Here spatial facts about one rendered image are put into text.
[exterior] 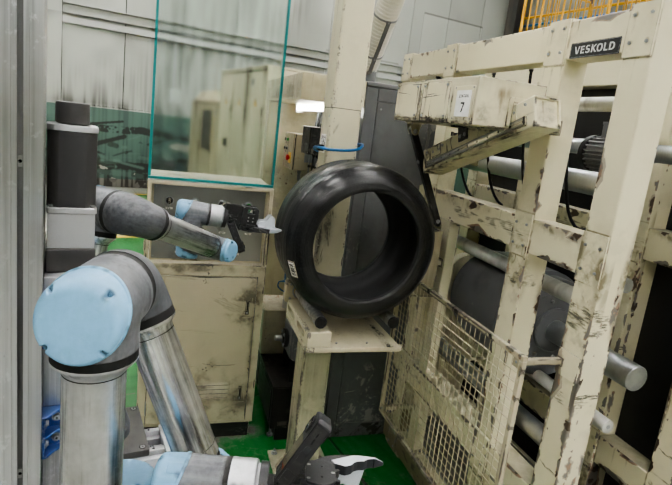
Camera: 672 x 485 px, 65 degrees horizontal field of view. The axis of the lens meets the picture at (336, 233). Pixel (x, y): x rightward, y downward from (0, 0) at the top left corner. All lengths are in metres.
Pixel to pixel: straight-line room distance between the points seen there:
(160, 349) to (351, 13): 1.60
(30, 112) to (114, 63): 9.67
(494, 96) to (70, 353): 1.36
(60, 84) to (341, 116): 8.67
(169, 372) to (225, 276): 1.64
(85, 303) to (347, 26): 1.67
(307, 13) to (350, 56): 9.56
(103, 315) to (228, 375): 2.01
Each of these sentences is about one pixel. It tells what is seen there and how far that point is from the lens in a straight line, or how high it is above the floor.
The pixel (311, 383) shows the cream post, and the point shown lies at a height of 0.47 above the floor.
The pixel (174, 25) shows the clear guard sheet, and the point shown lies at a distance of 2.45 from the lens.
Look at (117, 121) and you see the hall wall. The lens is 10.59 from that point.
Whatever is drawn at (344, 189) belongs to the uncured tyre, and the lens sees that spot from 1.80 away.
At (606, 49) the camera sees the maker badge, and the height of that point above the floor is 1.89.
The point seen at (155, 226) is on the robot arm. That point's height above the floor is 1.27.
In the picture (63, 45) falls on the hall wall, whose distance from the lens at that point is 10.63.
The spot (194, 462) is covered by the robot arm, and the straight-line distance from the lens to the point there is 0.88.
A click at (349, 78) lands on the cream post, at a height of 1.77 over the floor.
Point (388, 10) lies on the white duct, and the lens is 2.63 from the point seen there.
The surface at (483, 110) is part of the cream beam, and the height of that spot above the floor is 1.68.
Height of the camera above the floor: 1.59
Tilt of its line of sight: 11 degrees down
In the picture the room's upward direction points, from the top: 7 degrees clockwise
